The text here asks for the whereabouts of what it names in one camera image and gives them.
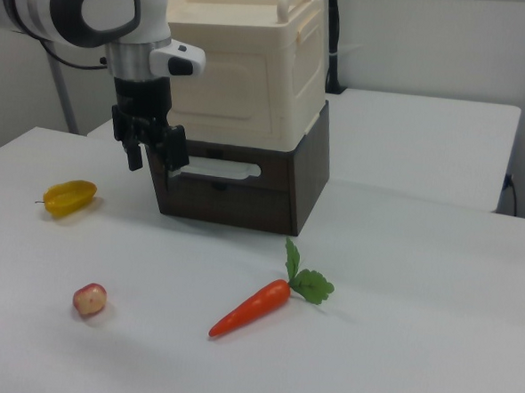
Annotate black power cable with plug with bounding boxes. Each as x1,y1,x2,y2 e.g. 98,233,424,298
501,173,521,218

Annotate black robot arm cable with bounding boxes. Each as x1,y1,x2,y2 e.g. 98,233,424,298
37,35,110,71

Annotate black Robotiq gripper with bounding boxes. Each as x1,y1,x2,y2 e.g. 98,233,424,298
107,72,196,175

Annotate yellow toy starfruit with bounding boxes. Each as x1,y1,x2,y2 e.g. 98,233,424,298
33,176,100,221

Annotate small pink toy apple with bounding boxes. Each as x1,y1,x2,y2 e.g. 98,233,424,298
71,281,109,317

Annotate grey metal frame post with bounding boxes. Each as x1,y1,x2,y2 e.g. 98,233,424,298
43,52,85,135

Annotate cream plastic cabinet with handles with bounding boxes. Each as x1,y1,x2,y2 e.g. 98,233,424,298
157,0,335,153

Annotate black camera stand pole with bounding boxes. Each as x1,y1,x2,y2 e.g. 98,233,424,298
319,0,352,96

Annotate cream cabinet door panel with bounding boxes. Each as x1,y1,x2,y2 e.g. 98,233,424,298
166,44,295,140

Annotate orange toy carrot green leaves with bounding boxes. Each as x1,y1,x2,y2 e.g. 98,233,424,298
207,232,339,346

